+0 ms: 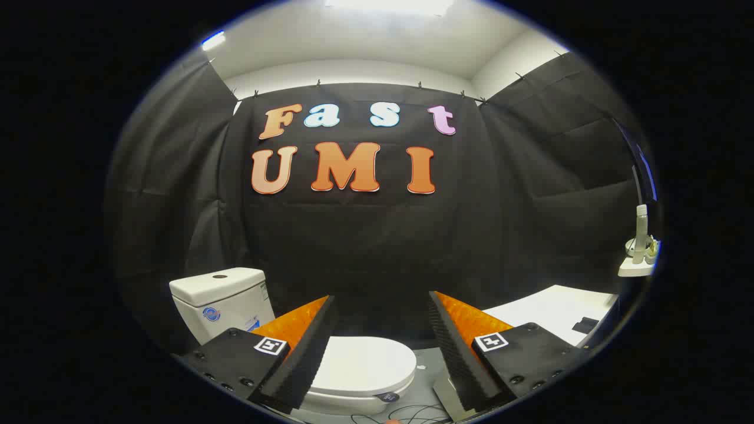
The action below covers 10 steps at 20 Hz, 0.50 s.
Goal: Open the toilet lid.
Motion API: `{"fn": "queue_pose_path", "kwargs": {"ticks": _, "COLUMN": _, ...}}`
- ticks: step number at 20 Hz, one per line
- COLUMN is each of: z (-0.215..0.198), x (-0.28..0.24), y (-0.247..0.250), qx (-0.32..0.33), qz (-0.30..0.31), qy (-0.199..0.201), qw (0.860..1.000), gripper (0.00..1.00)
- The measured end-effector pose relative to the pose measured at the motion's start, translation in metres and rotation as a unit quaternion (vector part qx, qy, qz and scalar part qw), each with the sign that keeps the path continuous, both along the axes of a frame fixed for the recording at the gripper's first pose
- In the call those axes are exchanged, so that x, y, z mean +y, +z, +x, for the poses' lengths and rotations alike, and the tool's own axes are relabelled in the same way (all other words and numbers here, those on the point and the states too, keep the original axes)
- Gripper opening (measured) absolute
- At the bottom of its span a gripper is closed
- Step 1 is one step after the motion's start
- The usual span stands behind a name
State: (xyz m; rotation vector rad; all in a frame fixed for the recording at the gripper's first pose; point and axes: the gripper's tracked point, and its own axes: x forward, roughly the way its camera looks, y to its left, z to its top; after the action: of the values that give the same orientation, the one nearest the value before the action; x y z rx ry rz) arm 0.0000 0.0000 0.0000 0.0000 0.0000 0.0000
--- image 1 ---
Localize black cables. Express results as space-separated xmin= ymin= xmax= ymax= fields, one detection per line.
xmin=350 ymin=404 xmax=451 ymax=424

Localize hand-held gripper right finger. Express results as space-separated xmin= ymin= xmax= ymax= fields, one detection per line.
xmin=427 ymin=290 xmax=590 ymax=413

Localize white wall shelf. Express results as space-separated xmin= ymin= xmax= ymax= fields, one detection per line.
xmin=617 ymin=236 xmax=660 ymax=277

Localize black backdrop cloth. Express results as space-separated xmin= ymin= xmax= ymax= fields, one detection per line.
xmin=106 ymin=50 xmax=649 ymax=354

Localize white bottle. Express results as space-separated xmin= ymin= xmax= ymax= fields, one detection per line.
xmin=633 ymin=204 xmax=649 ymax=264

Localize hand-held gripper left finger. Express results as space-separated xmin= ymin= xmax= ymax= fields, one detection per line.
xmin=174 ymin=294 xmax=336 ymax=416

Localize white drawer cabinet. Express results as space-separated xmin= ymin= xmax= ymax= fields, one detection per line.
xmin=483 ymin=284 xmax=619 ymax=348

